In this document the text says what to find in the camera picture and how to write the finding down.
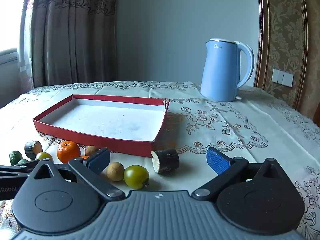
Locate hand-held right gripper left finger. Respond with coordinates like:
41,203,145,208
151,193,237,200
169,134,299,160
29,148,126,201

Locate red shallow cardboard box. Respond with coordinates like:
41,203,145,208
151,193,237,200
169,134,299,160
32,94,170,158

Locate lace table mat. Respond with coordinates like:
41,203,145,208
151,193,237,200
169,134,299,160
35,96,269,157

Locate wooden wall trim frame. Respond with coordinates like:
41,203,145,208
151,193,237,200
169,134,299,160
253,0,315,118

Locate brown patterned curtain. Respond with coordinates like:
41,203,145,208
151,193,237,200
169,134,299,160
30,0,119,88

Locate white embroidered tablecloth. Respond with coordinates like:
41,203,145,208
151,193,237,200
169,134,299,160
0,81,320,240

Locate window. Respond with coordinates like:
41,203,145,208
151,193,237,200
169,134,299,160
0,0,29,65

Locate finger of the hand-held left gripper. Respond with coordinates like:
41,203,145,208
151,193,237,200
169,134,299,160
0,159,42,178

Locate green lime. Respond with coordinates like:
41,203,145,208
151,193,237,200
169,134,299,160
9,151,23,166

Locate green tomato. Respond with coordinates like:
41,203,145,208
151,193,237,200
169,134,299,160
124,165,150,190
35,152,54,162

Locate dark wooden block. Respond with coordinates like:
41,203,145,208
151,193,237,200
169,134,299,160
24,141,43,160

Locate dark sugarcane piece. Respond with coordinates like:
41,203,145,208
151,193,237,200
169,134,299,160
151,149,180,174

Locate blue electric kettle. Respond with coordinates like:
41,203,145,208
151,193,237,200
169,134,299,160
200,38,255,102

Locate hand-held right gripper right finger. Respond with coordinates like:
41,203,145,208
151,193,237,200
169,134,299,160
192,147,292,201

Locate white wall switch panel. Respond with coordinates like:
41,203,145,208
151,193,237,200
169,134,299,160
272,68,294,88

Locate sheer white curtain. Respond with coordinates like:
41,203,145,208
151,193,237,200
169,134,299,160
17,0,38,87

